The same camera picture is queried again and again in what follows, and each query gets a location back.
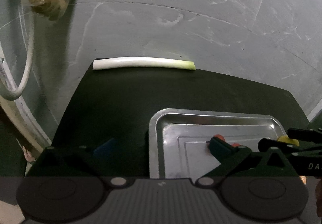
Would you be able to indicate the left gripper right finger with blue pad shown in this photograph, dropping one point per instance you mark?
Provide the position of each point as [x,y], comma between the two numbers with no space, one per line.
[231,158]

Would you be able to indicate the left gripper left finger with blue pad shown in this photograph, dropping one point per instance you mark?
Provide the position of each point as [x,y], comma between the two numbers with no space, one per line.
[79,161]

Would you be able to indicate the yellow lemon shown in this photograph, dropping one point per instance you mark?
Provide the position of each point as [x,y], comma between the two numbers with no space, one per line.
[286,139]

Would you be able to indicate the black square side table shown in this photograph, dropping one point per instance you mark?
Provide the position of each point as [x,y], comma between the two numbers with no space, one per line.
[119,103]

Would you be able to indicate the silver metal tray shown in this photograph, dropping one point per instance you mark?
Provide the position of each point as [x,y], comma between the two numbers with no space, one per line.
[178,139]

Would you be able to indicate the white green leek stalk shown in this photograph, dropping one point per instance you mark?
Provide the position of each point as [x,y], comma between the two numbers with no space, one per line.
[121,62]

